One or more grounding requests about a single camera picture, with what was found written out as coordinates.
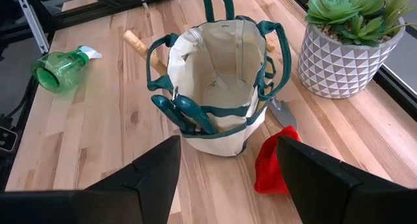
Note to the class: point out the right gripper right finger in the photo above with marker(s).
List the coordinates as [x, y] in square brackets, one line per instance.
[319, 191]

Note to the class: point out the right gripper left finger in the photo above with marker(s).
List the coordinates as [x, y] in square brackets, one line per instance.
[153, 191]

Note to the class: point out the beige green canvas gardening bag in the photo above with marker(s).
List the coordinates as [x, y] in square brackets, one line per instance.
[221, 71]

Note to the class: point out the green plastic spray bottle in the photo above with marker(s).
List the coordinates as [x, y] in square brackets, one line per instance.
[62, 71]

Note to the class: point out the succulent in geometric white pot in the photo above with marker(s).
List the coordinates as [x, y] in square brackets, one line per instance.
[339, 64]

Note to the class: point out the small black camera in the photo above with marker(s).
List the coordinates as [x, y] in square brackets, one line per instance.
[7, 139]

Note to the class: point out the silver aluminium bracket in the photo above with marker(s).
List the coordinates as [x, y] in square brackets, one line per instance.
[34, 27]

